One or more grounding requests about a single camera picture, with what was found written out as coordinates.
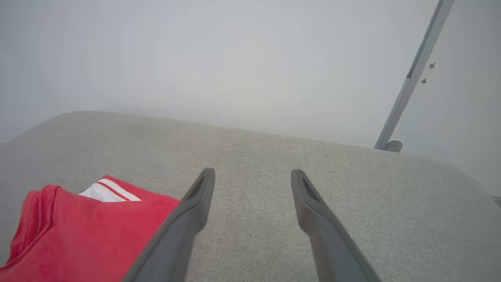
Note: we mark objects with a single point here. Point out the grey metal rail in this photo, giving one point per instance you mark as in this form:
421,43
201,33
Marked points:
415,74

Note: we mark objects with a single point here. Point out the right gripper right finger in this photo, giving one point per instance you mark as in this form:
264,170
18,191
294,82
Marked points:
328,243

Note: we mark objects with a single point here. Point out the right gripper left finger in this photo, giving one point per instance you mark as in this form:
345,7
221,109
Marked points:
176,239

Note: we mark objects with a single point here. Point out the round grey rail bracket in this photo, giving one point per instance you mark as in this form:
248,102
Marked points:
394,146

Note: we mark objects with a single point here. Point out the red and white jersey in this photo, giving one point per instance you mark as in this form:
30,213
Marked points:
90,235

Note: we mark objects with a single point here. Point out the grey fabric sofa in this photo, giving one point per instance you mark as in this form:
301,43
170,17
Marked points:
254,152

